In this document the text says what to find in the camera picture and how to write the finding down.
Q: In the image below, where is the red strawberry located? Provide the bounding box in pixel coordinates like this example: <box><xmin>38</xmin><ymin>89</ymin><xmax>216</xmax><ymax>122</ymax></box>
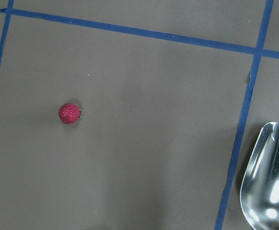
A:
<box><xmin>58</xmin><ymin>103</ymin><xmax>82</xmax><ymax>125</ymax></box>

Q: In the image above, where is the shiny metal scoop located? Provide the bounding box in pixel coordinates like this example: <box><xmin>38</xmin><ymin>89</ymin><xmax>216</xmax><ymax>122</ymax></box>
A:
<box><xmin>240</xmin><ymin>122</ymin><xmax>279</xmax><ymax>230</ymax></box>

